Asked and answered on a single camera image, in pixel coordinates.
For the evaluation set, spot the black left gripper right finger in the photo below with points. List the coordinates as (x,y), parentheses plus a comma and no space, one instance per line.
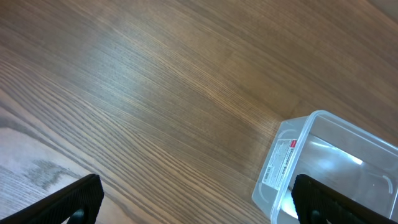
(315,203)

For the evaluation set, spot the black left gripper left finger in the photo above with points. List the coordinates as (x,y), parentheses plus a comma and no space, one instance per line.
(78,202)

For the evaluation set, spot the clear plastic container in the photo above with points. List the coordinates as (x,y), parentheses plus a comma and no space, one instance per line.
(340,155)

